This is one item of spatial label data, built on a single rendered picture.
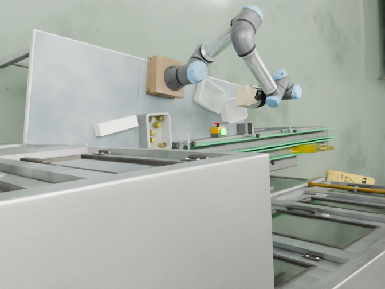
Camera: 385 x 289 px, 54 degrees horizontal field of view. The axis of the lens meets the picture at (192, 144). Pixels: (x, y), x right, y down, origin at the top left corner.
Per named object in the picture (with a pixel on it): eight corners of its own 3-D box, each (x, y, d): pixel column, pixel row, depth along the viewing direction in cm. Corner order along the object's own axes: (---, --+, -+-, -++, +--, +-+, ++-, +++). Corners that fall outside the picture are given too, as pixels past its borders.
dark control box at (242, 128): (236, 134, 280) (245, 134, 274) (236, 123, 280) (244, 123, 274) (243, 133, 286) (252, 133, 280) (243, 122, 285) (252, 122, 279)
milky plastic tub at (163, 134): (140, 152, 222) (149, 152, 215) (137, 113, 220) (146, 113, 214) (163, 149, 233) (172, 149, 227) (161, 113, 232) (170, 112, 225)
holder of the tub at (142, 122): (140, 161, 222) (148, 161, 217) (137, 114, 220) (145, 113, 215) (163, 157, 234) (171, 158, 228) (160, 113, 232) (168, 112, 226)
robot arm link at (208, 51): (183, 63, 220) (242, 15, 175) (194, 46, 228) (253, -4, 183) (199, 77, 224) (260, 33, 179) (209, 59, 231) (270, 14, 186)
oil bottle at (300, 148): (291, 152, 308) (324, 153, 287) (291, 145, 307) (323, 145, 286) (295, 151, 311) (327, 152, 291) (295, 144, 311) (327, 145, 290)
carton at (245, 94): (236, 86, 234) (246, 85, 228) (252, 90, 245) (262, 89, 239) (235, 105, 233) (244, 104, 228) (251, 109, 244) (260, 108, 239)
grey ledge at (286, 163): (208, 183, 256) (220, 184, 248) (207, 170, 255) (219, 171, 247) (287, 165, 320) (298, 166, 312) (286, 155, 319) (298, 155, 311)
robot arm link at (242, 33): (238, 32, 170) (284, 108, 196) (247, 17, 175) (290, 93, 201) (219, 38, 178) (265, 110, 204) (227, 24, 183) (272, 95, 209)
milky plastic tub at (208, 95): (211, 115, 264) (220, 114, 257) (188, 101, 249) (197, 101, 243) (217, 92, 268) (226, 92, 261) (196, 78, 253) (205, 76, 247)
